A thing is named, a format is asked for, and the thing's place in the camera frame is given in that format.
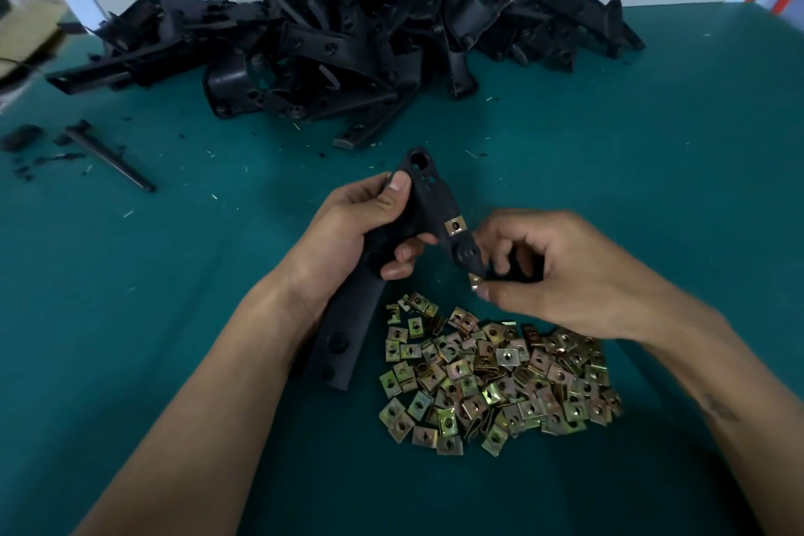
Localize person's right hand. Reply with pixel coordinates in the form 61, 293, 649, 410
468, 209, 705, 345

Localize person's left hand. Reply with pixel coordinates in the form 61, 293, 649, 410
270, 168, 439, 330

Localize black bracket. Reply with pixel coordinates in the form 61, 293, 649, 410
307, 148, 545, 393

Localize pile of brass clip nuts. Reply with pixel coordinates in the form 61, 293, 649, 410
377, 291, 626, 458

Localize pile of black plastic brackets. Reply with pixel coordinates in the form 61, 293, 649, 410
44, 0, 646, 152

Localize person's right forearm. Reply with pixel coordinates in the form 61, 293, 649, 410
641, 303, 804, 536

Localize person's left forearm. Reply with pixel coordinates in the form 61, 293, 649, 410
75, 284, 322, 536

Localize green table cloth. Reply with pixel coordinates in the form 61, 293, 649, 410
0, 2, 804, 536

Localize thin black plastic strip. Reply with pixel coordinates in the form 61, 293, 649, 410
63, 121, 158, 193

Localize small black plastic scrap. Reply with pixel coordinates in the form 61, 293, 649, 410
0, 125, 45, 152

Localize brown cardboard piece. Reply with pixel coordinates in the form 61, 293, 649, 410
0, 0, 70, 79

